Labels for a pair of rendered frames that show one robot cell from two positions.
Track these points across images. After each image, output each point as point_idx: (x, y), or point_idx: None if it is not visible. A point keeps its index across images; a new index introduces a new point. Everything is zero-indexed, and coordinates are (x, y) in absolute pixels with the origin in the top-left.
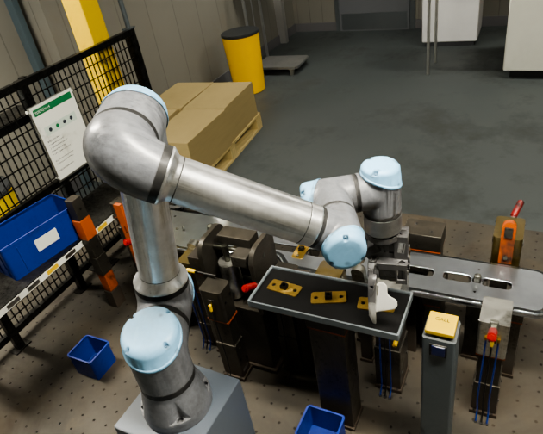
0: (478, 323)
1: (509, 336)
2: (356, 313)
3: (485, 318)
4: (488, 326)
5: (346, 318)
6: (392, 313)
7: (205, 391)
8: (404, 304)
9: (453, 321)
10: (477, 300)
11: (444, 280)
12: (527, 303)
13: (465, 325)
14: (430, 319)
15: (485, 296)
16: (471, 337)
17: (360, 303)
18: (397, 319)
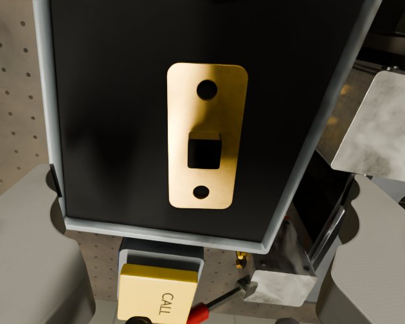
0: (325, 193)
1: (296, 225)
2: (141, 63)
3: (262, 277)
4: (249, 272)
5: (92, 10)
6: (164, 200)
7: None
8: (216, 229)
9: (164, 320)
10: (330, 242)
11: (398, 197)
12: (316, 288)
13: (328, 174)
14: (159, 284)
15: (315, 279)
16: (316, 170)
17: (201, 79)
18: (143, 215)
